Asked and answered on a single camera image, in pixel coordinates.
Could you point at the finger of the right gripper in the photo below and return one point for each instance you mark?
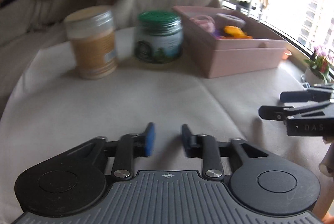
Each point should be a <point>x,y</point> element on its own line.
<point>309,94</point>
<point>280,113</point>

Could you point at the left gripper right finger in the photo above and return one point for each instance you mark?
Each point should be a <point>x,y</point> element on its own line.
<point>204,147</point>

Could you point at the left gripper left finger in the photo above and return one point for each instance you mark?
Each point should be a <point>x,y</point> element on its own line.
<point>129,147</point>

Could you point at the yellow fabric flower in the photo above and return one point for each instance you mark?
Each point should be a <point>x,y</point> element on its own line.
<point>234,32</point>

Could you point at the potted purple flowers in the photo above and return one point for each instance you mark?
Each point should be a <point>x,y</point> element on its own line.
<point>318,67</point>

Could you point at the orange flower pot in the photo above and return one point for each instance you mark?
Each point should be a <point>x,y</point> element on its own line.
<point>286,54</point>

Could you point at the pink storage box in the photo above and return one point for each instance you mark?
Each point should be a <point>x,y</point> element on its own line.
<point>217,56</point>

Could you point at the purple fluffy scrunchie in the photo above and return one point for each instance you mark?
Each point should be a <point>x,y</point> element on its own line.
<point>222,20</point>

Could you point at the green lid glass jar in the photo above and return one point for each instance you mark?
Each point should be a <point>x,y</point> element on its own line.
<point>158,37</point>

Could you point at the orange label plastic jar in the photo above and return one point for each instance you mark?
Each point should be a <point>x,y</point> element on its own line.
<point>91,33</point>

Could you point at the beige sofa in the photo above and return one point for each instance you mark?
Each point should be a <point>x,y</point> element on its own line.
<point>22,16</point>

